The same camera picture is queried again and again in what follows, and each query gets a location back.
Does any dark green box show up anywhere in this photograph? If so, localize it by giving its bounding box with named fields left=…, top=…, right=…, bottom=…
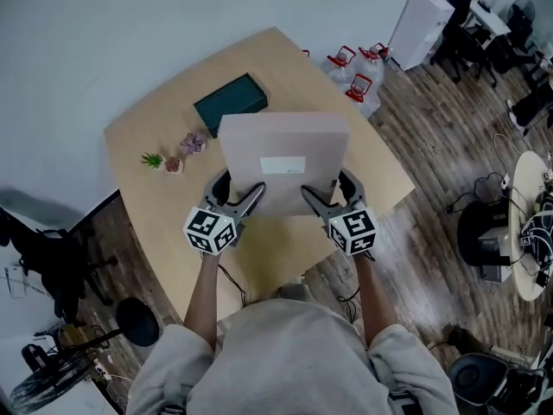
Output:
left=193, top=72, right=269, bottom=140

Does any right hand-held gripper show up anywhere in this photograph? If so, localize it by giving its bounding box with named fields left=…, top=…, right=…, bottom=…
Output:
left=300, top=168, right=378, bottom=262

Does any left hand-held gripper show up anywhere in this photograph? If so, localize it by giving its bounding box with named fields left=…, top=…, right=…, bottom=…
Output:
left=182, top=168, right=266, bottom=258

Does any pile of black gear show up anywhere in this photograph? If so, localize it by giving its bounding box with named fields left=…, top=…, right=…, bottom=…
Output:
left=519, top=188, right=553, bottom=276

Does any black cable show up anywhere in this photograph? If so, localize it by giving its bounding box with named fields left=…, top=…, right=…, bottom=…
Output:
left=335, top=282, right=361, bottom=324
left=217, top=263, right=248, bottom=307

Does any black office chair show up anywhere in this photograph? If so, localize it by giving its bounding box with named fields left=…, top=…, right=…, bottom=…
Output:
left=429, top=0, right=498, bottom=86

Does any black standing fan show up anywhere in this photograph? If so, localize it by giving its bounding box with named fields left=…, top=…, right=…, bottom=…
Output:
left=504, top=0, right=537, bottom=54

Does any white cabinet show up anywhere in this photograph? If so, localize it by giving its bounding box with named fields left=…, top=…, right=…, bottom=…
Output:
left=386, top=0, right=456, bottom=73

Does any purple succulent in white pot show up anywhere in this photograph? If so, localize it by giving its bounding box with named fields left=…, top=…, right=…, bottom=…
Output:
left=179, top=131, right=207, bottom=156

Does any white desk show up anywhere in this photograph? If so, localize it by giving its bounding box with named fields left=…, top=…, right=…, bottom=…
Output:
left=468, top=0, right=512, bottom=38

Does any beige box object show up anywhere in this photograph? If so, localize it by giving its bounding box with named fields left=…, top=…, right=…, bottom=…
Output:
left=218, top=110, right=351, bottom=218

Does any person's grey sweatshirt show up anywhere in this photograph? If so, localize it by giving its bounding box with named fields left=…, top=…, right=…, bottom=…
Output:
left=124, top=296, right=460, bottom=415

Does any green spiky plant in pot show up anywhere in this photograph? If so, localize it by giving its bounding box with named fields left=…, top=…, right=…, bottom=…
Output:
left=140, top=152, right=166, bottom=171

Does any person's left forearm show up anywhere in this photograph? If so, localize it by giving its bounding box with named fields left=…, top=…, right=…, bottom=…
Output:
left=182, top=251, right=222, bottom=348

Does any grey device box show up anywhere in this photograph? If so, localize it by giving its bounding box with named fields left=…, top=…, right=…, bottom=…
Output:
left=476, top=226, right=514, bottom=283

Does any black chair with bag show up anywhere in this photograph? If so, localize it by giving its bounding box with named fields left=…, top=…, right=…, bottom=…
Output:
left=446, top=351, right=553, bottom=415

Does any black round stool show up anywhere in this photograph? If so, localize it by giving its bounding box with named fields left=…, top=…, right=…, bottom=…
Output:
left=115, top=297, right=161, bottom=348

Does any black round bin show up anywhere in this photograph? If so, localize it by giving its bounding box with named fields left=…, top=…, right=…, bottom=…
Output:
left=456, top=200, right=513, bottom=269

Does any person's right forearm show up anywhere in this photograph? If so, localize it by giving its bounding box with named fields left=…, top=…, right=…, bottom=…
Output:
left=353, top=252, right=397, bottom=348

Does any round cream table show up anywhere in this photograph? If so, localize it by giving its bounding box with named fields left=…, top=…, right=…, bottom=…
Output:
left=506, top=150, right=553, bottom=303

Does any black swivel chair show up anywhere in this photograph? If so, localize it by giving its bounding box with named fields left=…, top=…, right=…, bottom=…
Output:
left=0, top=204, right=119, bottom=320

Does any black floor fan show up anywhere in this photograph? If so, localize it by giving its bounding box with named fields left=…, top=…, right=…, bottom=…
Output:
left=8, top=342, right=99, bottom=415

